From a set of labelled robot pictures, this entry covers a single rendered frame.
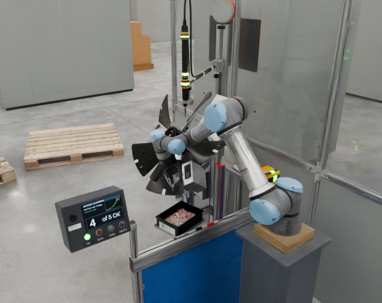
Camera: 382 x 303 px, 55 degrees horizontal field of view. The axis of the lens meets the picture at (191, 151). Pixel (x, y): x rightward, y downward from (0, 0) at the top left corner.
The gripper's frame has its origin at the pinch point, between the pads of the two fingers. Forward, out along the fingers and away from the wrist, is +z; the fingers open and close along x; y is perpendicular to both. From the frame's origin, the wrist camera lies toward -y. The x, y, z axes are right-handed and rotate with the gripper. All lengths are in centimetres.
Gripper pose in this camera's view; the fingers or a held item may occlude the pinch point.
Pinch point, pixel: (171, 186)
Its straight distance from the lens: 204.1
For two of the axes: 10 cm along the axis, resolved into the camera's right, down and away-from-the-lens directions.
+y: 7.9, -4.9, 3.7
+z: 2.4, 8.0, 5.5
